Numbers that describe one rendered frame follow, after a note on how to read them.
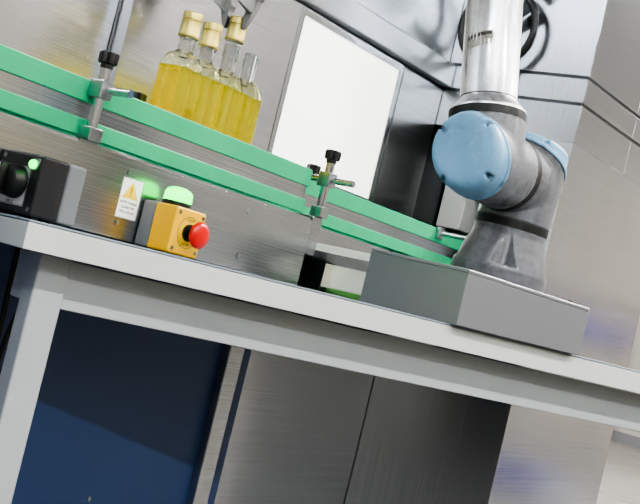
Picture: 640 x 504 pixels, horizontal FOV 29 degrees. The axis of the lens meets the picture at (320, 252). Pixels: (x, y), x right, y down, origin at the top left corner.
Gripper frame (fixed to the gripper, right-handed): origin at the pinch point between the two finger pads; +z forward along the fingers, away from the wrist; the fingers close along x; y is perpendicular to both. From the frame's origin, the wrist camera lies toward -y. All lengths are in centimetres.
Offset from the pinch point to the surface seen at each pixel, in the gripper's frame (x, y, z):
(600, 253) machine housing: 18, -134, 16
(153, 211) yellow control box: 19, 29, 37
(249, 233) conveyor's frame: 15.3, 1.7, 36.3
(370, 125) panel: -15, -68, 3
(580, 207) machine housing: 19, -115, 7
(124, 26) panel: -12.5, 14.3, 6.2
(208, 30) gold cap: 0.4, 7.4, 3.8
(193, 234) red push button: 26, 27, 39
